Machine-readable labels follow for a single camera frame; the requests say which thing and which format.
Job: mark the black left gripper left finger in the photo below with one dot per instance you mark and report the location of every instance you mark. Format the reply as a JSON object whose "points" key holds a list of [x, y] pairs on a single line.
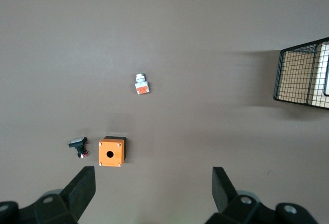
{"points": [[77, 195]]}

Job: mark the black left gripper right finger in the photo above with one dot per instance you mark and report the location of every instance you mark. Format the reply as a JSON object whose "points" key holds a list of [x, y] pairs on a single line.
{"points": [[223, 193]]}

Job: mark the small orange grey contact block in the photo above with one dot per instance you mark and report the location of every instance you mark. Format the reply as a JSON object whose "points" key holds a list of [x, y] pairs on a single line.
{"points": [[142, 87]]}

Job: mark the orange button enclosure box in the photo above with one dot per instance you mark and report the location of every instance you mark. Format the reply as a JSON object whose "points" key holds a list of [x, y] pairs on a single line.
{"points": [[117, 154]]}

